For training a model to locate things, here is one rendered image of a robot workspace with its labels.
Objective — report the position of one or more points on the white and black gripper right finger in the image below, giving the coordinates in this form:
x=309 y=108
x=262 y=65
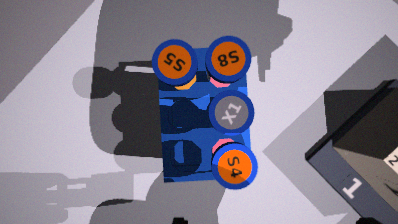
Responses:
x=363 y=220

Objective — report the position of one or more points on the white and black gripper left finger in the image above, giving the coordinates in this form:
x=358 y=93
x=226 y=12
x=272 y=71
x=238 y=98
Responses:
x=179 y=220

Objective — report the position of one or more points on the blue tube cap with grey x1 dot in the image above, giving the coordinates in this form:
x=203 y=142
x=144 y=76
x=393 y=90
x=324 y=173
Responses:
x=231 y=112

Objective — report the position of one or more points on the blue tube rack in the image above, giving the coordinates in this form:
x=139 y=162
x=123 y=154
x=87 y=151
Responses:
x=186 y=128

